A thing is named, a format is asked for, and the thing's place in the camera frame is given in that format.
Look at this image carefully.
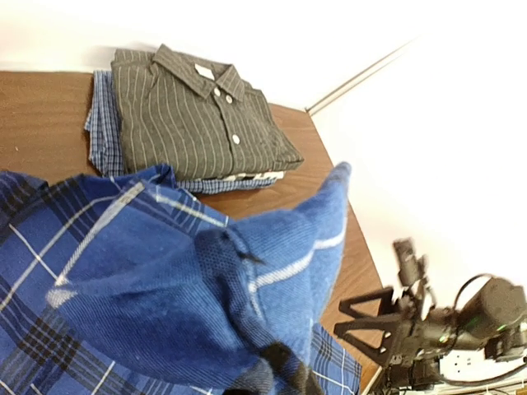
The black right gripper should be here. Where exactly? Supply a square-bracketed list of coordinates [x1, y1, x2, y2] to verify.
[333, 286, 511, 390]

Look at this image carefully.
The blue plaid long sleeve shirt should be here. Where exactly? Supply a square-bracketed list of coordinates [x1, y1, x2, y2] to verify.
[1, 163, 361, 394]

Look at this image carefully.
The black white graphic folded shirt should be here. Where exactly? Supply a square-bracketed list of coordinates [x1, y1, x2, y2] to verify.
[222, 171, 286, 182]

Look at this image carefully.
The dark grey striped folded shirt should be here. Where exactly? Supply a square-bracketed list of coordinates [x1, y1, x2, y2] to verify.
[111, 44, 304, 180]

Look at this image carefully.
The blue checked folded shirt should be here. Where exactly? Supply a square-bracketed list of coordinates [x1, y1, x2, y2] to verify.
[84, 70, 278, 195]

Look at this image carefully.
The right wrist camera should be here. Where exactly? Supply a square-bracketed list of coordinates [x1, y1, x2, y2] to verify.
[464, 277, 526, 341]

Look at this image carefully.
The aluminium corner post right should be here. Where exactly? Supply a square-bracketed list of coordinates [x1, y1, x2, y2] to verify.
[305, 34, 422, 116]

